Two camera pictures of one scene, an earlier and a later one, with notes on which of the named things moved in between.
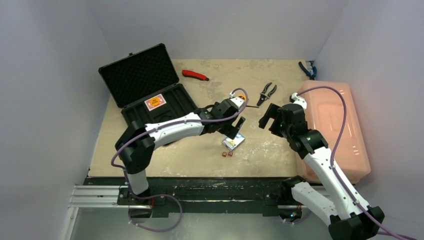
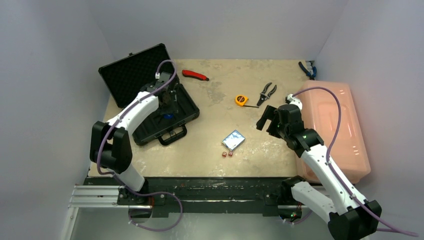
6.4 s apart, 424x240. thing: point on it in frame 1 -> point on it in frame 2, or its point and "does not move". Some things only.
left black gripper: (230, 131) -> (172, 108)
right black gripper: (274, 120) does not move
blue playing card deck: (231, 143) does not move
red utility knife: (195, 75) does not move
